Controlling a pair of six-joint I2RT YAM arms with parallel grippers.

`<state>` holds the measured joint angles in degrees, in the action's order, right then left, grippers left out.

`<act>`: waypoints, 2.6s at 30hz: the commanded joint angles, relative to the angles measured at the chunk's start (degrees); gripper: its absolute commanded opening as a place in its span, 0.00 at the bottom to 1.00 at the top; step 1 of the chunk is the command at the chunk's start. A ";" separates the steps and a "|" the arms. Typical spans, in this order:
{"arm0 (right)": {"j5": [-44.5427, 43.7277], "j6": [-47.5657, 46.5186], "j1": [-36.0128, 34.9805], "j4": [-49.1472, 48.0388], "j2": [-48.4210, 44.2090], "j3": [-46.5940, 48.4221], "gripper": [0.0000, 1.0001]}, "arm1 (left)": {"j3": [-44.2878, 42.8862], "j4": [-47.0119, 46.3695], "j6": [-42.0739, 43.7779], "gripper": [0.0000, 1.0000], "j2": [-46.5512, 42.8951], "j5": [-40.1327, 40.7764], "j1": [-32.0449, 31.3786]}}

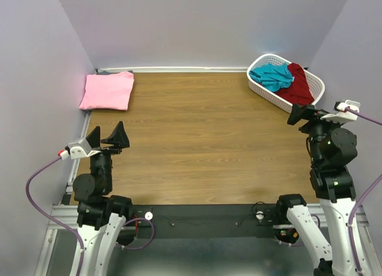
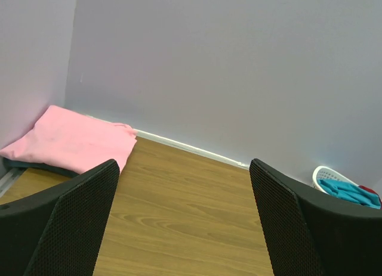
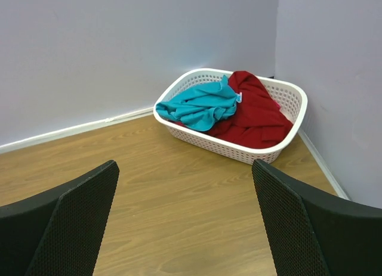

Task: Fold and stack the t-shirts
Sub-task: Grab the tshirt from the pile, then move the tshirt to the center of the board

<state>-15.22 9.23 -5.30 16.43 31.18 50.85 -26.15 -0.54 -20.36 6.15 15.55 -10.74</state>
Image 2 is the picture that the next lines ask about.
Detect white plastic laundry basket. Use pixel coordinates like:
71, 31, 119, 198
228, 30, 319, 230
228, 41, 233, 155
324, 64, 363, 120
312, 166, 356, 193

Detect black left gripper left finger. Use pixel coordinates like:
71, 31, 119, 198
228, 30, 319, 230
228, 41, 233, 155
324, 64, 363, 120
1, 159, 120, 275

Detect dark folded t-shirt underneath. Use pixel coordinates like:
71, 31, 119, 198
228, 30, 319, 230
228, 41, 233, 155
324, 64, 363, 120
3, 158, 79, 178

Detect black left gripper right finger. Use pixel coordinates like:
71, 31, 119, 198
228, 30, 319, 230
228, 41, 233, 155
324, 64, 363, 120
249, 159, 381, 275

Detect folded pink t-shirt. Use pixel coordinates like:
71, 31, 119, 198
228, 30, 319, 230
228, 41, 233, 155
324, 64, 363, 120
1, 106, 137, 174

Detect dark red t-shirt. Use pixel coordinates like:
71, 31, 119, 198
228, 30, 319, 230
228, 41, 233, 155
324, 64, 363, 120
359, 185, 381, 206

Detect teal t-shirt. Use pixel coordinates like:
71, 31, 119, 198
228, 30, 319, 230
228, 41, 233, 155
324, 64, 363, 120
319, 179, 381, 209

